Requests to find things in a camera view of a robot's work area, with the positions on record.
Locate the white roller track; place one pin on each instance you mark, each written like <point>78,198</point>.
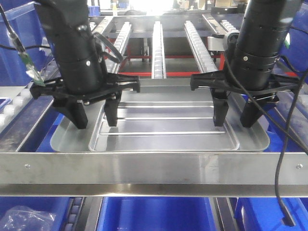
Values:
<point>228,26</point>
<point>9,109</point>

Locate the blue bin lower centre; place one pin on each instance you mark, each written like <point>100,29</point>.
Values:
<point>156,214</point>

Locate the silver metal tray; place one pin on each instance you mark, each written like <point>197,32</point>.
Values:
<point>166,115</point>

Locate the blue bin lower left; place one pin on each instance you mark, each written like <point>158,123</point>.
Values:
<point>56,205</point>

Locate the left white roller track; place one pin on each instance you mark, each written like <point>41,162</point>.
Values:
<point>9,109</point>

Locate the clear plastic bag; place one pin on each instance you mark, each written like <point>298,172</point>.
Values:
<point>23,218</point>

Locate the centre roller track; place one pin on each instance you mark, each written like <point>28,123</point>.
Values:
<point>158,52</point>

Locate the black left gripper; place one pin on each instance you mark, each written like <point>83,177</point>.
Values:
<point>70,90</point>

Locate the blue bin upper left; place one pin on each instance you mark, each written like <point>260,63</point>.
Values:
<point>24,49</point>

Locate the centre-right roller track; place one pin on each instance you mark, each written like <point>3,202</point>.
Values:
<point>201,55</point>

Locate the blue bin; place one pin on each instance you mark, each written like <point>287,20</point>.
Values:
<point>297,49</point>
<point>264,214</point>
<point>156,214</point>
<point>24,49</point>
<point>56,205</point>

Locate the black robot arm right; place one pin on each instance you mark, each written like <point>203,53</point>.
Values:
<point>249,61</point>

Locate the red metal frame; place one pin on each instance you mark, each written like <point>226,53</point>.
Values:
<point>179,58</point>

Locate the lower roller track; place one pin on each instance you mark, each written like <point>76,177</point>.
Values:
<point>73,213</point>

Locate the blue bin lower right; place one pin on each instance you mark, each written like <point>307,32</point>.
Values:
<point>264,214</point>

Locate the left steel divider rail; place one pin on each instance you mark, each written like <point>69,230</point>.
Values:
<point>33,119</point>

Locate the blue bin upper right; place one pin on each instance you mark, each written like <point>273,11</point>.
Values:
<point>297,49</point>

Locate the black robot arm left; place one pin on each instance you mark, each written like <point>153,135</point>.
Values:
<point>80,56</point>

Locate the right white roller track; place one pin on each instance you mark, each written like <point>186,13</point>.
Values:
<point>228,26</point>

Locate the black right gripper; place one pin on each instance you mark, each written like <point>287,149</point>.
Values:
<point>261,86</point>

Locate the centre-left roller track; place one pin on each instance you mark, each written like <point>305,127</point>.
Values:
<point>121,45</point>

